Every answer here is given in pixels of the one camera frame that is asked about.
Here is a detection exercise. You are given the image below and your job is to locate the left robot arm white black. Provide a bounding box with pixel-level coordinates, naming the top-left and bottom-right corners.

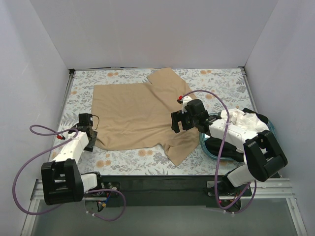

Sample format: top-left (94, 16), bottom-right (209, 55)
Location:
top-left (41, 113), bottom-right (105, 205)

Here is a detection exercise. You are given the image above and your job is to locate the teal plastic basket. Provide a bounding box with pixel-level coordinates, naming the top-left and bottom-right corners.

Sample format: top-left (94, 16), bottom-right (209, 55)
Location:
top-left (198, 118), bottom-right (281, 162)

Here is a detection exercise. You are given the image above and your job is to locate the black t shirt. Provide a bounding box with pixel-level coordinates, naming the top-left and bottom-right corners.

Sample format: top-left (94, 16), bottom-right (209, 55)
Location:
top-left (205, 107), bottom-right (269, 163)

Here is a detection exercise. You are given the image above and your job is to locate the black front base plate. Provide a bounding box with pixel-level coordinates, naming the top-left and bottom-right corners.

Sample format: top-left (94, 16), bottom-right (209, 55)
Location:
top-left (93, 174), bottom-right (249, 212)

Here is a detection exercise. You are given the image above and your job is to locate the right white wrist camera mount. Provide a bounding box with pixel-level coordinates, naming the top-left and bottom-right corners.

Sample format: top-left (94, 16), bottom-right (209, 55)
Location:
top-left (177, 96), bottom-right (192, 114)

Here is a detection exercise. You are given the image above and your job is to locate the floral patterned table mat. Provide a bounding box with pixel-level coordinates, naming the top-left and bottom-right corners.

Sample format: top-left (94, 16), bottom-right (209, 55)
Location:
top-left (59, 68), bottom-right (256, 175)

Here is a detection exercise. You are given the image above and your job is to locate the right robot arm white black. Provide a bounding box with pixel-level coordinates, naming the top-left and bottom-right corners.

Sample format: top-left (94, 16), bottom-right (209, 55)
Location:
top-left (171, 96), bottom-right (288, 196)

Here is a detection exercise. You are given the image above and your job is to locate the beige t shirt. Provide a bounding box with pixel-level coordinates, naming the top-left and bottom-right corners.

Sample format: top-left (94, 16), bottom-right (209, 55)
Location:
top-left (92, 68), bottom-right (199, 166)

